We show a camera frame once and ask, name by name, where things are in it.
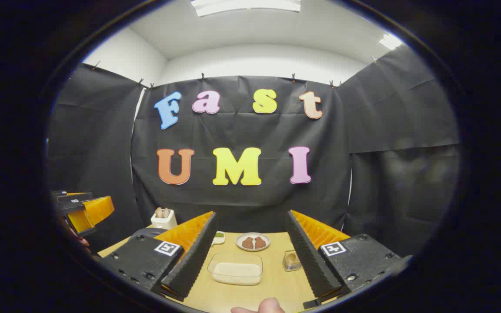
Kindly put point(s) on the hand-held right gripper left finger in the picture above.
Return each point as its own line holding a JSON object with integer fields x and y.
{"x": 189, "y": 261}

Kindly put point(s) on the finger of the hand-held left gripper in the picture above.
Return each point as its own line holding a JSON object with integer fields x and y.
{"x": 74, "y": 196}
{"x": 96, "y": 211}

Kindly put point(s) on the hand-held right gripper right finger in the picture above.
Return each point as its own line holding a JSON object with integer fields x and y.
{"x": 309, "y": 261}

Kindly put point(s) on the clear chopstick holder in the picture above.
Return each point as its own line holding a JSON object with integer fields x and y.
{"x": 292, "y": 266}

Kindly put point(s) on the clear rice container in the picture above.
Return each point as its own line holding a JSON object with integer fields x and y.
{"x": 235, "y": 258}

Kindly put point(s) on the white rice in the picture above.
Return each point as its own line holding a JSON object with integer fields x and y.
{"x": 236, "y": 274}

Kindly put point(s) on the small white condiment dish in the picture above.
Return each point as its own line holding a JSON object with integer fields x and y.
{"x": 219, "y": 237}

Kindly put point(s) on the white toaster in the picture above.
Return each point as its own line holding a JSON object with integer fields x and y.
{"x": 163, "y": 222}

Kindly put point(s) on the brown meat piece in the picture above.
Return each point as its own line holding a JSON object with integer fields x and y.
{"x": 248, "y": 243}
{"x": 260, "y": 242}

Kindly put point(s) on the toasted bread slice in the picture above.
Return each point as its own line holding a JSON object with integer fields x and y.
{"x": 158, "y": 212}
{"x": 166, "y": 212}

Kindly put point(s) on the white plate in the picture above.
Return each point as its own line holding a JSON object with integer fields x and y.
{"x": 253, "y": 248}

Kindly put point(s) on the black backdrop cloth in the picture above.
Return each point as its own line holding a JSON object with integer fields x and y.
{"x": 233, "y": 130}

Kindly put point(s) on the small ceiling light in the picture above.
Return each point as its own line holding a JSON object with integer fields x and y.
{"x": 390, "y": 41}

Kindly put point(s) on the long ceiling light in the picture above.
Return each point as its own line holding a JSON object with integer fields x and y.
{"x": 246, "y": 5}

